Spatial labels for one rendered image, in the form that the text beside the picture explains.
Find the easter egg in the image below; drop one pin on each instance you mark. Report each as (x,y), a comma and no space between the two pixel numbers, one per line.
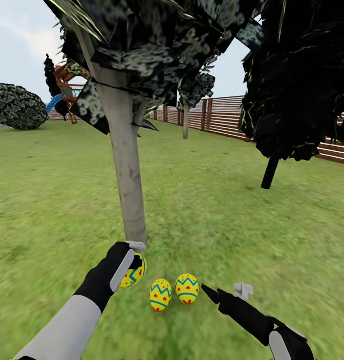
(133,276)
(160,294)
(187,288)

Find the bush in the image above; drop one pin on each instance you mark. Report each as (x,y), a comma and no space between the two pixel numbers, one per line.
(21,109)

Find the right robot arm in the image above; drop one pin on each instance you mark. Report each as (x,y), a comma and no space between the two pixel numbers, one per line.
(285,342)

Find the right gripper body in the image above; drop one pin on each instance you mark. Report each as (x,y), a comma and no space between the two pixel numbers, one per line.
(240,311)

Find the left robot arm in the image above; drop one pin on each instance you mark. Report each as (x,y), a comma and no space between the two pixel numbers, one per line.
(67,335)

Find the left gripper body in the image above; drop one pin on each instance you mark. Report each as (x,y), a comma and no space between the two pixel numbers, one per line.
(135,263)

